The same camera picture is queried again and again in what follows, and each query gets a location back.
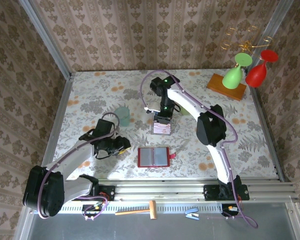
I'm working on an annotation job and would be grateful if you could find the red leather card holder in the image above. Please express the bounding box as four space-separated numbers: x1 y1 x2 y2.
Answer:
137 146 177 168

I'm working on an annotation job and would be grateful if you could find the clear acrylic slotted box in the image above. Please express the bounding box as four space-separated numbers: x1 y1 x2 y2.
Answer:
150 117 172 136

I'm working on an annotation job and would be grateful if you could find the teal plastic cup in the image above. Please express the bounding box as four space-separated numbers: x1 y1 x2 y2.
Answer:
114 106 131 127

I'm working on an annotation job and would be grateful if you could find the wooden rack base block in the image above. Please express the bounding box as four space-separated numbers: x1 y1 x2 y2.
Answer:
206 73 248 102

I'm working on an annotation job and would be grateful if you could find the floral patterned table cover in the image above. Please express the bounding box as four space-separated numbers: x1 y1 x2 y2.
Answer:
57 69 278 180

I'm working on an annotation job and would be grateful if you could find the wooden mallet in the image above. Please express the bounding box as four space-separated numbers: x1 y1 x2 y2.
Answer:
114 199 158 220

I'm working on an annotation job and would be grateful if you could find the green plastic wine glass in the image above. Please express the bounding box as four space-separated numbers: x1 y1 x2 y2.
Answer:
221 52 253 89

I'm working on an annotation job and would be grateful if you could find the grey metal shelf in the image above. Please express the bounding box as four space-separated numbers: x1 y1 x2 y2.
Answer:
13 197 300 240

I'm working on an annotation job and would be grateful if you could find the blue stapler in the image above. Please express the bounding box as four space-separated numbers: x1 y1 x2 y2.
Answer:
184 206 200 221

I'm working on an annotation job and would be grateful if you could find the red plastic wine glass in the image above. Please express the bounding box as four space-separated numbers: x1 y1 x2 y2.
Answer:
244 49 279 88

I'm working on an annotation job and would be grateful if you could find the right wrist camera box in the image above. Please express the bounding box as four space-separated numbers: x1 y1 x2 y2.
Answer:
143 105 162 115

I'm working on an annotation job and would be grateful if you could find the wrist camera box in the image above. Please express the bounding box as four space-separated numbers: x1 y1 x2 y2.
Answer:
143 105 162 115
78 118 116 141

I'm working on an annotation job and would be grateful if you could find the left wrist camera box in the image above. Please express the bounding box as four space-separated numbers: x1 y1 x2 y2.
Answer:
78 118 116 141

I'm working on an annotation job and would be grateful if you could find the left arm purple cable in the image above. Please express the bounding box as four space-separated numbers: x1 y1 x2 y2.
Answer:
37 112 121 221

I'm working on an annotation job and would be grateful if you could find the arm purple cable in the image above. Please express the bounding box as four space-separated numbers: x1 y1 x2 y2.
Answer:
37 112 121 221
139 69 260 230

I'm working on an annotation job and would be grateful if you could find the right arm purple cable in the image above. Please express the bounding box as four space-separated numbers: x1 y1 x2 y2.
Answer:
139 69 260 230

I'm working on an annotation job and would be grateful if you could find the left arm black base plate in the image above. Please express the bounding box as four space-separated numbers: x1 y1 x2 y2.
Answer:
70 185 116 202

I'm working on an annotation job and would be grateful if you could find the wide aluminium base rail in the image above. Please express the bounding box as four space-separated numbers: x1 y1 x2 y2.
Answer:
24 180 300 202

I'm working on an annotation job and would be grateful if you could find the black connector box with wires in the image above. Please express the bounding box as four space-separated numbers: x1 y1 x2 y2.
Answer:
81 203 108 221
221 203 243 218

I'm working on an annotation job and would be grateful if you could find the aluminium side rail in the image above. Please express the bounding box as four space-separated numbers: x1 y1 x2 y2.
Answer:
36 74 75 183
249 87 287 182

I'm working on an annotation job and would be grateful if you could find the slotted grey cable duct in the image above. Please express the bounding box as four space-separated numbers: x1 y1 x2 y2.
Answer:
33 202 225 215

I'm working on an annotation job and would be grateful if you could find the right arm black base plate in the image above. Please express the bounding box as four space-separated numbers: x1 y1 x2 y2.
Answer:
203 184 250 201

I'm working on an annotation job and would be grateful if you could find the gold wire glass rack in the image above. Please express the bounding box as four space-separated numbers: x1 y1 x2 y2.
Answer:
220 24 275 61

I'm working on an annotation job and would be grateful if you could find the aluminium frame post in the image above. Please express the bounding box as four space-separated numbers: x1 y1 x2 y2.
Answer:
17 0 74 80
244 0 295 76

